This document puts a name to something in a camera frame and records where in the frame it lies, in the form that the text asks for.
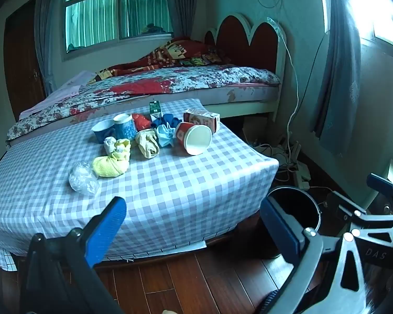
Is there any red plastic bag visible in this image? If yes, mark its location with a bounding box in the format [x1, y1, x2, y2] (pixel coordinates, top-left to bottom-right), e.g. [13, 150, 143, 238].
[131, 113, 152, 131]

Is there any brown wooden door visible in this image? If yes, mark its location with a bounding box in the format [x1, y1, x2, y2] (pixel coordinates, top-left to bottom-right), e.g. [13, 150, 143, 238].
[3, 0, 46, 113]

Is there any blue cloth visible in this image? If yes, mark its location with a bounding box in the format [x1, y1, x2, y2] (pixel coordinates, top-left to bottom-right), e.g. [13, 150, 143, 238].
[151, 113, 181, 130]

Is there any red paper cup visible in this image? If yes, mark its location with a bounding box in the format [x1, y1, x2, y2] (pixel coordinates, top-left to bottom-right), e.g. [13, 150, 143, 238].
[174, 122, 213, 156]

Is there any floral quilt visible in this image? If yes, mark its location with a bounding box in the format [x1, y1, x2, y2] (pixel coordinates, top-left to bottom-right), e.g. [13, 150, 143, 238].
[7, 65, 280, 141]

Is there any green white carton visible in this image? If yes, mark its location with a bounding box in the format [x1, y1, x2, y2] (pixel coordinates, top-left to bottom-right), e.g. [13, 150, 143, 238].
[149, 101, 162, 121]

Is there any beige cloth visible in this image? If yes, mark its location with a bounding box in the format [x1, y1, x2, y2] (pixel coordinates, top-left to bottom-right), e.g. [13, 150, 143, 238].
[135, 129, 160, 158]

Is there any black bucket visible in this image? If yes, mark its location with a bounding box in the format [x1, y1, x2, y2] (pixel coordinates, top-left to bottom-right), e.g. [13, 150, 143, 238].
[267, 186, 322, 259]

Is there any yellow cloth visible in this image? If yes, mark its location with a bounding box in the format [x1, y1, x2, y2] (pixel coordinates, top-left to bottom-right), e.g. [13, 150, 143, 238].
[92, 139, 132, 178]

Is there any red white milk carton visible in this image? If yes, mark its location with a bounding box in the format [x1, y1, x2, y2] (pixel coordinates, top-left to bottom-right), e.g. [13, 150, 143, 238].
[183, 109, 221, 133]

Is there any bright window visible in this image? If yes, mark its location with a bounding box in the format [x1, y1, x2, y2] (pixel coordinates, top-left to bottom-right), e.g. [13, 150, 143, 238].
[318, 0, 393, 49]

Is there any blue face mask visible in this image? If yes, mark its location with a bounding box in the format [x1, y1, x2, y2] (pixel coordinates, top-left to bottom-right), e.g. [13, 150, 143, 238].
[155, 125, 177, 148]

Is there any grey curtain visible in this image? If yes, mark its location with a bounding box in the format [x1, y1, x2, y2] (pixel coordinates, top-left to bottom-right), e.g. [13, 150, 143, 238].
[168, 0, 197, 40]
[34, 0, 68, 92]

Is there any white red bed frame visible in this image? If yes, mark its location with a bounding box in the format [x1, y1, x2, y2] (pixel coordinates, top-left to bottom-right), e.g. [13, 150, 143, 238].
[7, 13, 287, 151]

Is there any pink cloth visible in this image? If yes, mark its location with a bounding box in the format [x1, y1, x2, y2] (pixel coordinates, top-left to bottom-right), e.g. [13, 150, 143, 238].
[18, 70, 99, 121]

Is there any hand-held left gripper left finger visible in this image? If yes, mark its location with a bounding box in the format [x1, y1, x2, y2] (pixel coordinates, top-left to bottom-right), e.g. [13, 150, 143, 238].
[20, 196, 127, 314]

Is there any tangle of white cables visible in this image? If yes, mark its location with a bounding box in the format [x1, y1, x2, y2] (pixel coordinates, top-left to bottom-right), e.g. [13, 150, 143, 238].
[249, 137, 335, 197]

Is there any blue patterned paper cup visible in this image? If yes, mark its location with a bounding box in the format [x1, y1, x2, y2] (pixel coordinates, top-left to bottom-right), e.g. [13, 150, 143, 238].
[113, 113, 138, 141]
[92, 120, 117, 144]

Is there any blue patterned curtain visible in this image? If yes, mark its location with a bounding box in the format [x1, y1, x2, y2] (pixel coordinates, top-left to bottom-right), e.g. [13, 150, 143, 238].
[309, 0, 364, 158]

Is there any white hanging cable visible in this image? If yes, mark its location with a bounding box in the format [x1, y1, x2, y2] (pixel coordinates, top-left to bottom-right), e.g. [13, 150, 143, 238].
[267, 16, 299, 177]

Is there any clear plastic bag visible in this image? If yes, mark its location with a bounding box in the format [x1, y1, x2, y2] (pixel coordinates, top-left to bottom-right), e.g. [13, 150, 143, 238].
[69, 161, 100, 194]

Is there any red printed blanket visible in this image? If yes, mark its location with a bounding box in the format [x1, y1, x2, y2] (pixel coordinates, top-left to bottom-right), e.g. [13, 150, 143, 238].
[95, 37, 230, 79]

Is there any white power strip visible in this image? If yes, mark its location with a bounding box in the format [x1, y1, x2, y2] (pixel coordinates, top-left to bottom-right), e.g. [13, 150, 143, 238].
[291, 162, 312, 188]

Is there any checkered tablecloth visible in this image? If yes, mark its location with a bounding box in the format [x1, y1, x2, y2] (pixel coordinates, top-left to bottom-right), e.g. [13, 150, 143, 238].
[0, 98, 280, 270]

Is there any colourful printed pillow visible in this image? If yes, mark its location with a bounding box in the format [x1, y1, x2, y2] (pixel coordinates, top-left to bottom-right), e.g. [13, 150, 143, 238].
[180, 52, 223, 66]

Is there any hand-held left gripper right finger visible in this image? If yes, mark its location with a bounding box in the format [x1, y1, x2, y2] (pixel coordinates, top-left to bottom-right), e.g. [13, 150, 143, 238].
[260, 198, 369, 314]

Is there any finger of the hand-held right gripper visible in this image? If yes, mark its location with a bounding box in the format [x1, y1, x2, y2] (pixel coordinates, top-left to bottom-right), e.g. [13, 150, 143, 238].
[367, 173, 393, 203]
[326, 191, 393, 234]

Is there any sliding window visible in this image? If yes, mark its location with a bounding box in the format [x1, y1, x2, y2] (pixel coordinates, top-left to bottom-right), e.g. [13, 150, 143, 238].
[63, 0, 176, 61]

